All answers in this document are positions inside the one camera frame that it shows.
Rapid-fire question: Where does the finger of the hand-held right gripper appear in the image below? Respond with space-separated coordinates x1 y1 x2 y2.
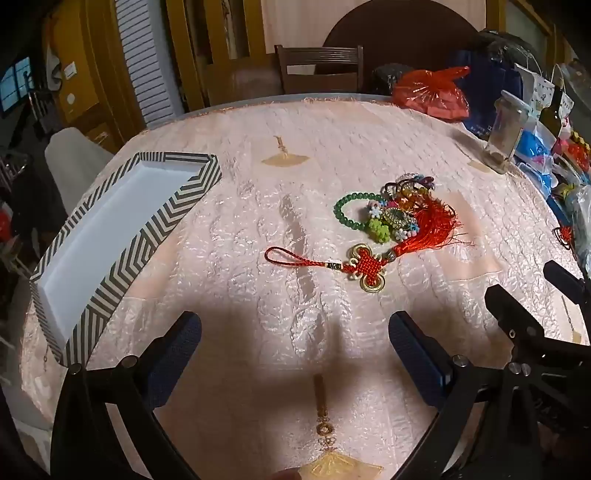
543 260 591 303
484 284 591 358

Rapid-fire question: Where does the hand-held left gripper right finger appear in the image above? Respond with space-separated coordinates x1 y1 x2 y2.
388 310 542 480

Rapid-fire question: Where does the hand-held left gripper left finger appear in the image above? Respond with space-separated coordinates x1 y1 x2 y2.
51 310 204 480

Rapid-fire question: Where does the red knot tassel ornament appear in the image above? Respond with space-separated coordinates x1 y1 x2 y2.
265 196 476 293

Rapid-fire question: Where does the green gold beaded charm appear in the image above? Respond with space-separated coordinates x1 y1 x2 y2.
367 219 391 243

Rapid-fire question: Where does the colourful flower bead bracelet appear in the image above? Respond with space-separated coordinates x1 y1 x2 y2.
367 198 422 241

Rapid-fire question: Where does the striped tray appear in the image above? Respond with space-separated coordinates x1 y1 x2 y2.
29 151 223 366

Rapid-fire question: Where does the green bead bracelet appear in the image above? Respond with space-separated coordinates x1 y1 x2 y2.
333 193 387 232

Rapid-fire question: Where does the beaded hair tie bundle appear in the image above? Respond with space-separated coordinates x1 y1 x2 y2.
383 174 437 205

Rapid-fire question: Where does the small red knot charm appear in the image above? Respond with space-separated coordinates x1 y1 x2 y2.
553 225 578 252

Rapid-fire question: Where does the blue plastic packet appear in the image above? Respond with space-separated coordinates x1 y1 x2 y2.
515 122 561 195

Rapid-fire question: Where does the clear plastic container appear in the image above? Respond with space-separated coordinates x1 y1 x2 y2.
482 90 532 175

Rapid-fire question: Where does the dark blue bag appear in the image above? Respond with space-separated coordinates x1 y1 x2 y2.
450 48 525 139

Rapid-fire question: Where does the white covered seat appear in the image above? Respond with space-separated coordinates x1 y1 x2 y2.
45 128 116 217

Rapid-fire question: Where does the red plastic bag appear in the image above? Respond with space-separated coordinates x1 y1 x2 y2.
392 66 472 121

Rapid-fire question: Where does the dark plastic bag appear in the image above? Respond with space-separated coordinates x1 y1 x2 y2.
478 30 555 75

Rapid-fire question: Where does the small black bag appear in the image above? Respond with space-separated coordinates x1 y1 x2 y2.
373 64 414 95

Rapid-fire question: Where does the white louvered door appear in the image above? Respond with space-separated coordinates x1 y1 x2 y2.
115 0 181 127

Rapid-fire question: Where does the round brown board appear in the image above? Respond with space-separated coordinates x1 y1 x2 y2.
322 4 481 75

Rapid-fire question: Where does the brown wooden chair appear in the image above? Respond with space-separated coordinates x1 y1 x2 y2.
276 45 365 95

